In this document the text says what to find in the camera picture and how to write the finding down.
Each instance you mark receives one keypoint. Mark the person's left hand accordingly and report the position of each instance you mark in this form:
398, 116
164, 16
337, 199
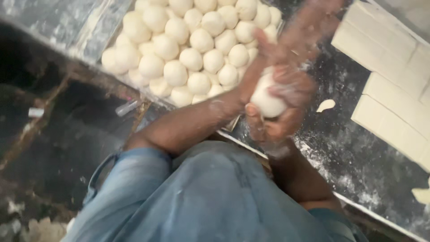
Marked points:
289, 85

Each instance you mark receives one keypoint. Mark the person's right hand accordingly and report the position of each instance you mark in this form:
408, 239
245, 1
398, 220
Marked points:
277, 129

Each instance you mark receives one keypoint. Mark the person's left fingers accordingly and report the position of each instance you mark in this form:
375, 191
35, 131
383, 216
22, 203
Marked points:
297, 89

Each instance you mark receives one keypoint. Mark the white dough ball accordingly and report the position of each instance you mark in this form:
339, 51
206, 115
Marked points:
267, 99

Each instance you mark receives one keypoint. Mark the small oval dough scrap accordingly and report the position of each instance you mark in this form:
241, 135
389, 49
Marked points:
326, 105

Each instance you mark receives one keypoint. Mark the small cut white dough slab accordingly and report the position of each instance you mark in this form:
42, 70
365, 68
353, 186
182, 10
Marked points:
393, 117

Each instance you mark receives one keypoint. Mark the large cut white dough slab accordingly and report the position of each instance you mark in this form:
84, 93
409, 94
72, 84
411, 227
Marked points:
386, 43

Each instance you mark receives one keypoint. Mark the pile of round dough portions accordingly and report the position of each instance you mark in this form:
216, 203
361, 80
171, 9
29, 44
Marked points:
188, 50

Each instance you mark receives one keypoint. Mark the person's blue denim clothing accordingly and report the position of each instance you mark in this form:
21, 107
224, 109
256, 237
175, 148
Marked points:
208, 198

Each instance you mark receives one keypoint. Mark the flat dough scrap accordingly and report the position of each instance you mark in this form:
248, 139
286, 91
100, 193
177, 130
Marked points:
422, 195

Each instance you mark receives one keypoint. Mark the clear plastic bottle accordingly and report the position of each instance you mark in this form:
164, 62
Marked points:
126, 108

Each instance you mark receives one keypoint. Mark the metal tray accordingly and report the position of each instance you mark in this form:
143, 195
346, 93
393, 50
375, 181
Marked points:
97, 37

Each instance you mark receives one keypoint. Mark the small white wrapper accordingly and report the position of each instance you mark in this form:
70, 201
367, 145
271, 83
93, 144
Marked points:
36, 112

